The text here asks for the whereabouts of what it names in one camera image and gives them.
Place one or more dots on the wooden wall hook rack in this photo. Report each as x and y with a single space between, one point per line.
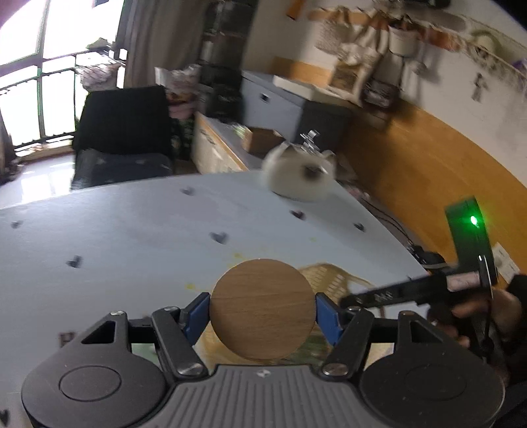
358 16

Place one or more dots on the grey curtain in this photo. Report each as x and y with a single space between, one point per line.
164 37

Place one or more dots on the black balcony railing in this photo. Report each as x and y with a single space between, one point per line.
41 103

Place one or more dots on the white cat-shaped ceramic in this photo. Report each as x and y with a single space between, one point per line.
294 173

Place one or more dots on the silver metal ornament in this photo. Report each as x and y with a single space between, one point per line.
311 140

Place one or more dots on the small black shoulder bag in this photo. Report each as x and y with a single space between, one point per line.
381 94

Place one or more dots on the beige canvas tote bag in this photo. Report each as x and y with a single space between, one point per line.
352 74

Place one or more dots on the white bucket bag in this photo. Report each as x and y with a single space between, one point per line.
405 41

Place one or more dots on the white printed plastic bag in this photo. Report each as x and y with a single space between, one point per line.
179 88

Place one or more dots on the white flat box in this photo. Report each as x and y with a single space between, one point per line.
296 86

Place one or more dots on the person's right hand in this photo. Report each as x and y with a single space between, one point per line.
506 308

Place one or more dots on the black shelf rack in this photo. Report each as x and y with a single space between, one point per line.
226 53

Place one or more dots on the yellow woven plastic basket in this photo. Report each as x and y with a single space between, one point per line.
333 280

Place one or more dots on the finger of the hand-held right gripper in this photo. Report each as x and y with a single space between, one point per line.
395 293

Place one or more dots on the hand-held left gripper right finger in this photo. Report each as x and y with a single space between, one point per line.
327 319

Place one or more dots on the black chair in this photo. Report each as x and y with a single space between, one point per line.
123 123

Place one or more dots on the brown cardboard box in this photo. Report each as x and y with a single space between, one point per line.
261 142

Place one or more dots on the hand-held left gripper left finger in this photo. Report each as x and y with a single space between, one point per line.
199 317

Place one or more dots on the white net bag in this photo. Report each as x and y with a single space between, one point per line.
331 35

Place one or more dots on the round jar with wooden lid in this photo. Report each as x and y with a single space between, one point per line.
263 308

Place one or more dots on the grey storage box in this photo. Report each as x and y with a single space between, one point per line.
280 111

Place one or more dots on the white low cabinet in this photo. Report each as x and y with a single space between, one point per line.
214 148

